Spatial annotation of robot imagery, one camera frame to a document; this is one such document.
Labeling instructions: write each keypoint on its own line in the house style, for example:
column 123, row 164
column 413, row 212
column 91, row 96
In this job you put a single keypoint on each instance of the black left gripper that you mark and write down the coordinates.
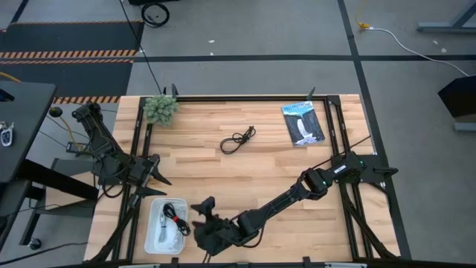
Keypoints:
column 140, row 170

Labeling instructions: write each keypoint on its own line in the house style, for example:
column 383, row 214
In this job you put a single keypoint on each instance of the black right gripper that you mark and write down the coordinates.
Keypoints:
column 217, row 234

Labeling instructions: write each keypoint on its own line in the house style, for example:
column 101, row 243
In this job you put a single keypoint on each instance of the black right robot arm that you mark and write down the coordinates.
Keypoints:
column 282, row 201

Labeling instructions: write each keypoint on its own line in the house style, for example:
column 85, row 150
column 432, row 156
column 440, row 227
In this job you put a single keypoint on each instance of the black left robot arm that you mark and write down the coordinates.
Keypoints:
column 104, row 149

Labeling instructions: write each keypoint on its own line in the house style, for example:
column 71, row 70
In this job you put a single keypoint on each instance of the white tray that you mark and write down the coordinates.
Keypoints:
column 156, row 245

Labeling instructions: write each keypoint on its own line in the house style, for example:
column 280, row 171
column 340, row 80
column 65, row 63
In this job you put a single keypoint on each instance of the green artificial plant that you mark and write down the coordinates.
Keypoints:
column 160, row 109

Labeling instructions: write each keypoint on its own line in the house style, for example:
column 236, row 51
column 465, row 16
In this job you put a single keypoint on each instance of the black round floor puck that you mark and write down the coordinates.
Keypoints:
column 56, row 111

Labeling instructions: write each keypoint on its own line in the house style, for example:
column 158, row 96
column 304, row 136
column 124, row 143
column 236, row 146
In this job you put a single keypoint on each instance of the black hazard striped floor mat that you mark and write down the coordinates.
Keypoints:
column 74, row 78

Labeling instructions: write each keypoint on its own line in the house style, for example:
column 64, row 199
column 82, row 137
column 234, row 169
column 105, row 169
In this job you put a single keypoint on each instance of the black caster wheel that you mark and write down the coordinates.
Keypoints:
column 35, row 244

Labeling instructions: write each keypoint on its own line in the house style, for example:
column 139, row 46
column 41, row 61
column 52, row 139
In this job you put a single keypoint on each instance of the black desk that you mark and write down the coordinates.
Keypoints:
column 22, row 130

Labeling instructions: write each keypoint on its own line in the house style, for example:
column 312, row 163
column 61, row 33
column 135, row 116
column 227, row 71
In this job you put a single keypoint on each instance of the white key fob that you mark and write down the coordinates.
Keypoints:
column 6, row 136

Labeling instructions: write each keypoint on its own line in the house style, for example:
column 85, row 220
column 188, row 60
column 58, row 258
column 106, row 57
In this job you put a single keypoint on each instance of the black box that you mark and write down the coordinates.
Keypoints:
column 461, row 97

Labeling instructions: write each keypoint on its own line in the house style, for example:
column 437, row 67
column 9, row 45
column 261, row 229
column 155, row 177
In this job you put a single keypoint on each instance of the grey metal stand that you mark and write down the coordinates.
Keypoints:
column 446, row 27

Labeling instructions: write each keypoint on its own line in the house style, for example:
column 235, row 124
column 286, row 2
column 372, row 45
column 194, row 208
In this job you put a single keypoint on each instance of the black aluminium table frame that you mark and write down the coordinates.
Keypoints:
column 241, row 98

